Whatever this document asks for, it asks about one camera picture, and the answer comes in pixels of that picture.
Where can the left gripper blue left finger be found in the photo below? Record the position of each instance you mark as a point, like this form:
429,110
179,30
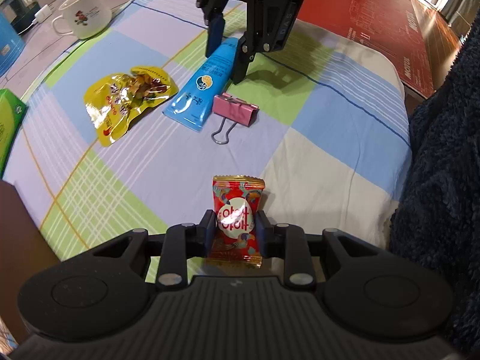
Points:
207,232

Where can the dark blue fuzzy blanket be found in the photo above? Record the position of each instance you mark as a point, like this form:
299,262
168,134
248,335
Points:
436,224

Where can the white cartoon mug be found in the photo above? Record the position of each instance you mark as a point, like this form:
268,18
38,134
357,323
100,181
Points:
82,18

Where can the teal electric kettle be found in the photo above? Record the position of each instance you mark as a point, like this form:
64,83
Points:
20,13

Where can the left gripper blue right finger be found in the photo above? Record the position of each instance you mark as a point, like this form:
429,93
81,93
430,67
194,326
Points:
263,233

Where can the blue cream tube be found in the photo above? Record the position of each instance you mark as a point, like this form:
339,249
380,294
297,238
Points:
193,104

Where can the white power adapter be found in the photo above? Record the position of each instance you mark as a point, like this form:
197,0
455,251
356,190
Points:
43,14

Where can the white brown-edged storage box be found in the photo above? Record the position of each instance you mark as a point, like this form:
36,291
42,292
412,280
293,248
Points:
23,253

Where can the green tissue pack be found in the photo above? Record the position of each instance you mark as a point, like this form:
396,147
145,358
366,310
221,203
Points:
12,112

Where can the red orange candy packet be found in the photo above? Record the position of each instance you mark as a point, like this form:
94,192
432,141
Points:
236,201

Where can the pink binder clip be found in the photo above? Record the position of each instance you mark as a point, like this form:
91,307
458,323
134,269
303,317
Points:
232,108

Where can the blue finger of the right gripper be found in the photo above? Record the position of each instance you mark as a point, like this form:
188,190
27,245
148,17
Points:
244,55
215,34

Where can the yellow chestnut snack pouch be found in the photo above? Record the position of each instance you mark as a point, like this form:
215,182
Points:
115,101

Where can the checkered tablecloth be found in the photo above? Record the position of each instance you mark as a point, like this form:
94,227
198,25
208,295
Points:
330,139

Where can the blue thermos flask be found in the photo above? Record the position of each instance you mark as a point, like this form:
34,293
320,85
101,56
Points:
11,45

